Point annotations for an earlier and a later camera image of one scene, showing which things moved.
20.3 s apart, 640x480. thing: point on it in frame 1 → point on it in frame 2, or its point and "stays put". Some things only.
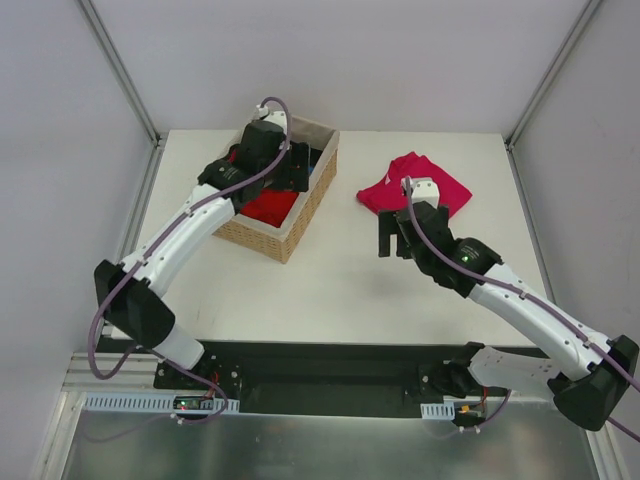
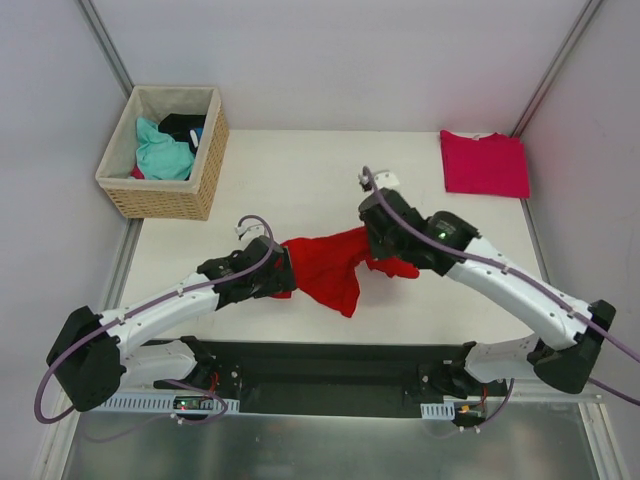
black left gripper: [297, 166] → [282, 270]
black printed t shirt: [314, 156] → [184, 127]
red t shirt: [270, 206] → [330, 267]
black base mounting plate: [318, 378] stays put
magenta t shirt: [387, 194] → [492, 166]
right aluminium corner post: [562, 54] stays put
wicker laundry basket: [281, 244] → [165, 154]
